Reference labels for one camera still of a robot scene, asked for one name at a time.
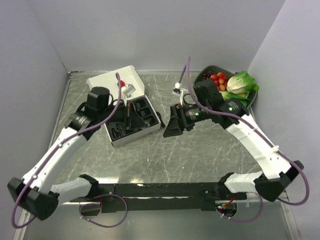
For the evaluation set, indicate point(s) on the green white cabbage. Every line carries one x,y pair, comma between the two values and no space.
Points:
242,82

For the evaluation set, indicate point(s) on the dark grey food tray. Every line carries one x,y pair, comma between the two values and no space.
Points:
251,96

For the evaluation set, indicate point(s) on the bok choy vegetable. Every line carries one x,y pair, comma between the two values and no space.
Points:
228,95

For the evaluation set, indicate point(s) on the white box with black tray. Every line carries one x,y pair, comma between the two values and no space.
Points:
125,85

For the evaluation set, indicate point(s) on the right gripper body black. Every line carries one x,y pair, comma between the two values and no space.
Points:
191,114

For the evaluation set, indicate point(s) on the red strawberries cluster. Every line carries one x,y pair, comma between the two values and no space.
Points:
220,81

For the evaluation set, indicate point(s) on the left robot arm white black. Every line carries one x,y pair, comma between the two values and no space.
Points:
35,192

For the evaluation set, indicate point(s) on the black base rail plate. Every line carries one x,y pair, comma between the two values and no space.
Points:
162,196

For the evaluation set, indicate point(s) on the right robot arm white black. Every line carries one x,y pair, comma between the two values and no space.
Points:
276,172

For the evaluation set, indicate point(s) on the dark purple grapes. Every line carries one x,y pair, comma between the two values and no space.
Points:
207,75

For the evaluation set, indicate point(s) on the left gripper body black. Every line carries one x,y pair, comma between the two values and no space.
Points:
120,115

